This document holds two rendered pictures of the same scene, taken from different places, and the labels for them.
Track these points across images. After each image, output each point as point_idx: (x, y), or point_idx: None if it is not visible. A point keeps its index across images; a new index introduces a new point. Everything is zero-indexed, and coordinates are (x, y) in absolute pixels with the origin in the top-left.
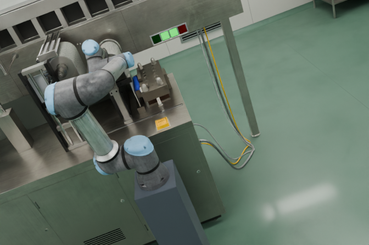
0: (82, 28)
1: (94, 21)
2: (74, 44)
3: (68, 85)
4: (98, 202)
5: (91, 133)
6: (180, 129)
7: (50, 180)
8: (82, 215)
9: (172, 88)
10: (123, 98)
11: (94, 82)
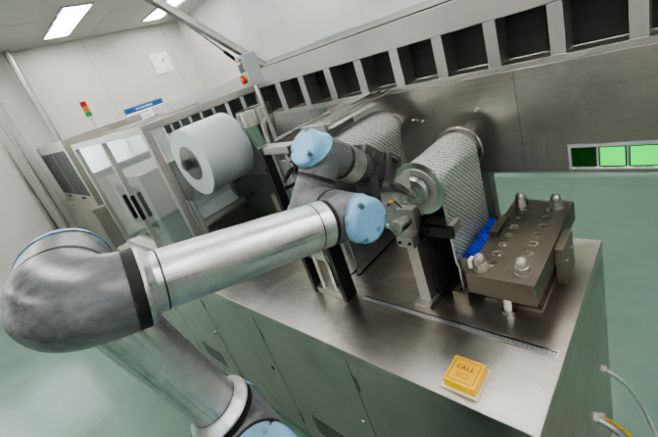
0: (426, 93)
1: (451, 84)
2: (407, 120)
3: (15, 267)
4: (330, 393)
5: (139, 380)
6: (497, 430)
7: (267, 322)
8: (310, 388)
9: (567, 285)
10: (434, 257)
11: (27, 305)
